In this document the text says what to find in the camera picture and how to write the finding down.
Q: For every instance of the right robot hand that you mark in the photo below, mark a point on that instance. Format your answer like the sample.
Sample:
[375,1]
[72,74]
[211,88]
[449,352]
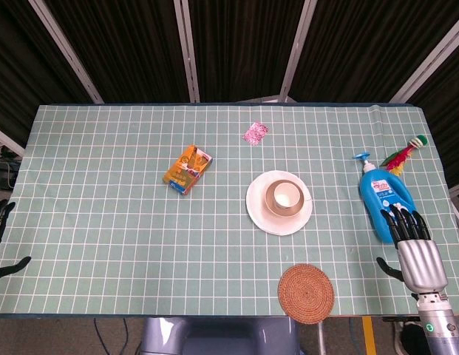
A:
[423,264]

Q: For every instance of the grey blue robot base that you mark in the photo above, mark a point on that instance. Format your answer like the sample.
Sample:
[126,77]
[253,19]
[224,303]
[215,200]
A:
[218,334]

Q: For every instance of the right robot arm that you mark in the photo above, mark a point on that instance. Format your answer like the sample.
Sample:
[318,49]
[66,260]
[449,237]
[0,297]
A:
[441,325]

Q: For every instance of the beige bowl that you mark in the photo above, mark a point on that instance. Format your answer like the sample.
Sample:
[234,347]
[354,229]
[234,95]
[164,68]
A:
[270,205]

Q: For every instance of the black white shoe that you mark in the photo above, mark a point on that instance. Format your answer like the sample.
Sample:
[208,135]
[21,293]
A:
[408,338]

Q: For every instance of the blue pump bottle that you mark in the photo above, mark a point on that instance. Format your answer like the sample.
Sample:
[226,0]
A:
[380,199]

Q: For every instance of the colourful feather shuttlecock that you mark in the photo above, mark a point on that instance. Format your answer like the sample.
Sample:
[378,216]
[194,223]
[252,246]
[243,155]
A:
[399,157]

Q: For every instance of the round woven rattan coaster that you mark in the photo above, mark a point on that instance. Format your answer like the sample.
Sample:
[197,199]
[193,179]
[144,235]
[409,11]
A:
[306,294]

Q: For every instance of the metal table leg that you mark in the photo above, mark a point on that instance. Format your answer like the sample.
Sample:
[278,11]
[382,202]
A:
[321,338]

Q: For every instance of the green white grid tablecloth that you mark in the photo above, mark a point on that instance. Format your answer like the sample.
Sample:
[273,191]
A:
[140,240]

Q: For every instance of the white round plate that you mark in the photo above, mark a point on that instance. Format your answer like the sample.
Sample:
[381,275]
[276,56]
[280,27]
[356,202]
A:
[277,225]

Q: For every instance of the orange blue cardboard box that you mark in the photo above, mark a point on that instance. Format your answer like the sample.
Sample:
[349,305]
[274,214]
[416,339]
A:
[186,170]

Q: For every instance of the pink patterned packet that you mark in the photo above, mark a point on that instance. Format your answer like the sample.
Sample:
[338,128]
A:
[255,133]

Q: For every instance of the dark pleated partition panel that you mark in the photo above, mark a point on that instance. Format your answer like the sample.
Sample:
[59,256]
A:
[244,48]
[129,48]
[362,48]

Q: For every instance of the white partition post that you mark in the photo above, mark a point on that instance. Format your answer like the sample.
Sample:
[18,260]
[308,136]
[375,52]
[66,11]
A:
[187,51]
[458,192]
[66,51]
[428,55]
[7,140]
[296,51]

